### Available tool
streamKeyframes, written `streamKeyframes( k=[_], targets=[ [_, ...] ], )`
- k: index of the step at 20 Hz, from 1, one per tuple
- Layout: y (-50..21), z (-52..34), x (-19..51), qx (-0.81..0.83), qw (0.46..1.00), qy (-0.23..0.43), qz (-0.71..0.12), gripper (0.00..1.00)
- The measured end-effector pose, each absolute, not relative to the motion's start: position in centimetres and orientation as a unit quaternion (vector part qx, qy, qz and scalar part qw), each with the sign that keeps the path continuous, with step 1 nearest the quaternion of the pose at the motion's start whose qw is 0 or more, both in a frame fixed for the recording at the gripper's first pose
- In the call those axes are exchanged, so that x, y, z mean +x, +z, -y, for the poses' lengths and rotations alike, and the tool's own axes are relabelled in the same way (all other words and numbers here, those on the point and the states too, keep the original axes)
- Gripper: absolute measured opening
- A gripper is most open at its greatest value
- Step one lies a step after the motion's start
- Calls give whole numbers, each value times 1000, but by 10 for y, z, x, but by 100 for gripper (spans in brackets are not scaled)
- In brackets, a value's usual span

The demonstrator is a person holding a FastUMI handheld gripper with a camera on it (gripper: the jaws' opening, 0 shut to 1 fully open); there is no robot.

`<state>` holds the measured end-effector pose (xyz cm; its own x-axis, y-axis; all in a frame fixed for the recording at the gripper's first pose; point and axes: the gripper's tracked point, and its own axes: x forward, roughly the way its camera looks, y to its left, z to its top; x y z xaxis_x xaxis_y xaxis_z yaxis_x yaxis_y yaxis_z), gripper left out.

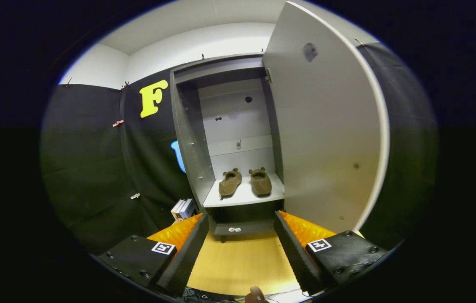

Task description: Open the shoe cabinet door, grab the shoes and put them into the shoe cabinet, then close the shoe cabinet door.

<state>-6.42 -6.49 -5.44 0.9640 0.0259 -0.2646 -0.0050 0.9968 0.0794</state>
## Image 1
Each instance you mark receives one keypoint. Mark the red clothes peg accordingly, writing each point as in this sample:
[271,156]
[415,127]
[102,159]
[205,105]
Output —
[118,123]

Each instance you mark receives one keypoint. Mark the white cover book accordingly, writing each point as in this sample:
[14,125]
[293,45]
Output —
[177,210]

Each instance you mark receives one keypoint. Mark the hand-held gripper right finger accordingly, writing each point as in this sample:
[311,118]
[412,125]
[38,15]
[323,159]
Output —
[297,256]

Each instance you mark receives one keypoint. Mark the black backdrop cloth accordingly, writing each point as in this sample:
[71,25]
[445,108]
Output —
[94,168]

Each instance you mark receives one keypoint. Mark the grey shoe cabinet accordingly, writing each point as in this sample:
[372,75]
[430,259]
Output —
[238,118]

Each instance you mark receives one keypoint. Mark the beige shoe cabinet door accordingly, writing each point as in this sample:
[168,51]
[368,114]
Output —
[326,126]

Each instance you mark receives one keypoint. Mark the brown fuzzy shoe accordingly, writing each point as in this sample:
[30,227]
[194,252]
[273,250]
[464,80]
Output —
[260,184]
[229,185]

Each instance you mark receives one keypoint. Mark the blue cover book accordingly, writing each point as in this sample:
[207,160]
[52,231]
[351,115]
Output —
[190,209]

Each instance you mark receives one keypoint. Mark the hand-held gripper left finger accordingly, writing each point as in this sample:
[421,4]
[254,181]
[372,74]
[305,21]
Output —
[189,252]

